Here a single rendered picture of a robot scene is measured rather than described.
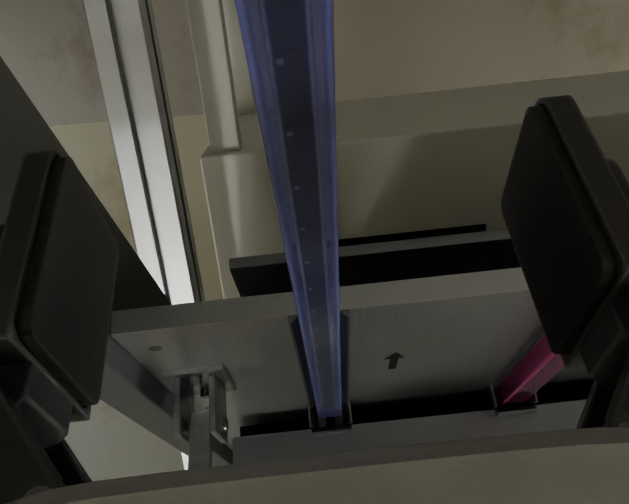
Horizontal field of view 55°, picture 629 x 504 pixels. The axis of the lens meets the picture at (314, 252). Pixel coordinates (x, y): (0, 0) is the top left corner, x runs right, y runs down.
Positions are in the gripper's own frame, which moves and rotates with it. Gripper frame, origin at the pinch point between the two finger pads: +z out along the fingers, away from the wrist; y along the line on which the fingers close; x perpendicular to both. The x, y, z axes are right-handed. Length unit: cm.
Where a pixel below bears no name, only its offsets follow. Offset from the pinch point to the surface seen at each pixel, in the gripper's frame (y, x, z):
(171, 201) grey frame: -10.4, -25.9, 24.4
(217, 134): -8.0, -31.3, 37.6
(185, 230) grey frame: -10.0, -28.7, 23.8
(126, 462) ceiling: -117, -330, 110
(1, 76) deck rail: -8.0, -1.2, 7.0
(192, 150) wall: -62, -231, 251
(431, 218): 12, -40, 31
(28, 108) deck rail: -8.0, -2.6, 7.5
